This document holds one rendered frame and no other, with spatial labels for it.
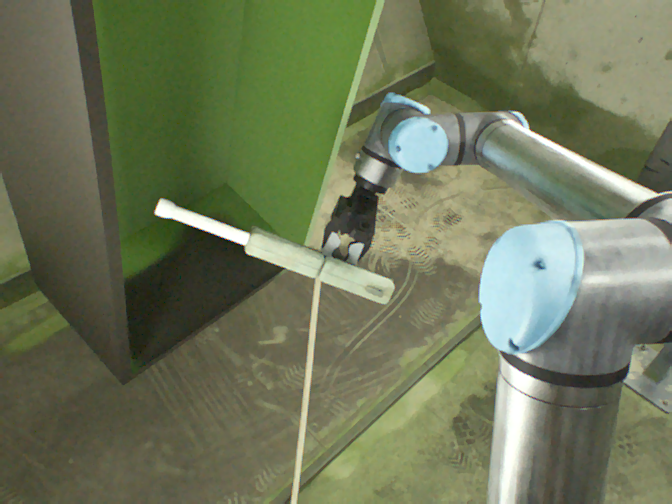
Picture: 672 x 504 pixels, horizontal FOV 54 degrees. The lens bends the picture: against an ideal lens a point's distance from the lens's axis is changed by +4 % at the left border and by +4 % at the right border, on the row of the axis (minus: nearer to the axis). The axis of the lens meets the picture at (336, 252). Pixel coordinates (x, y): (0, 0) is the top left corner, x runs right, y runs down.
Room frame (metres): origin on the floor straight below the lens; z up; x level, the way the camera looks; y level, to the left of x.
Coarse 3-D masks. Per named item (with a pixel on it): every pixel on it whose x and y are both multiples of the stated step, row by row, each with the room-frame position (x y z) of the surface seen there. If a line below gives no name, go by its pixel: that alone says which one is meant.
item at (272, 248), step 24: (168, 216) 0.84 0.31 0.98; (192, 216) 0.85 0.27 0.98; (240, 240) 0.84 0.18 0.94; (264, 240) 0.84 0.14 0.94; (288, 240) 0.88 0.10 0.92; (288, 264) 0.83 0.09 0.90; (312, 264) 0.83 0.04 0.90; (336, 264) 0.84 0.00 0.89; (360, 288) 0.83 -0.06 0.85; (384, 288) 0.83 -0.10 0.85
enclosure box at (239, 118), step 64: (0, 0) 0.78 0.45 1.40; (64, 0) 0.67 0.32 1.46; (128, 0) 1.15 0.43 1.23; (192, 0) 1.27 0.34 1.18; (256, 0) 1.37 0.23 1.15; (320, 0) 1.25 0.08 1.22; (384, 0) 1.15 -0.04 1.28; (0, 64) 0.83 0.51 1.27; (64, 64) 0.70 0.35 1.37; (128, 64) 1.16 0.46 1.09; (192, 64) 1.30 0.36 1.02; (256, 64) 1.37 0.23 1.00; (320, 64) 1.24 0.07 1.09; (0, 128) 0.89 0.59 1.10; (64, 128) 0.74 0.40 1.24; (128, 128) 1.18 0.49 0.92; (192, 128) 1.33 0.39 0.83; (256, 128) 1.38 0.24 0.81; (320, 128) 1.23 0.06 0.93; (64, 192) 0.78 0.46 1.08; (128, 192) 1.19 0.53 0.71; (192, 192) 1.37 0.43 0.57; (256, 192) 1.38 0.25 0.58; (320, 192) 1.20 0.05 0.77; (64, 256) 0.85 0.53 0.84; (128, 256) 1.15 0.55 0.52; (192, 256) 1.19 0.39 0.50; (128, 320) 0.96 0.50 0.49; (192, 320) 0.99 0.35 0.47
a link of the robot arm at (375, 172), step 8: (360, 152) 1.01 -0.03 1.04; (360, 160) 0.98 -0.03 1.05; (368, 160) 0.97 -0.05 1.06; (376, 160) 0.96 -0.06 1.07; (360, 168) 0.96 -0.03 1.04; (368, 168) 0.96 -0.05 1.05; (376, 168) 0.95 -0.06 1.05; (384, 168) 0.95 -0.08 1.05; (392, 168) 0.96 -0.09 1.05; (360, 176) 0.96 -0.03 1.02; (368, 176) 0.95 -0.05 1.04; (376, 176) 0.95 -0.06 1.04; (384, 176) 0.95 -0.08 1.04; (392, 176) 0.96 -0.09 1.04; (376, 184) 0.94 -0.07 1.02; (384, 184) 0.94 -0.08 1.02; (392, 184) 0.96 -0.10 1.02
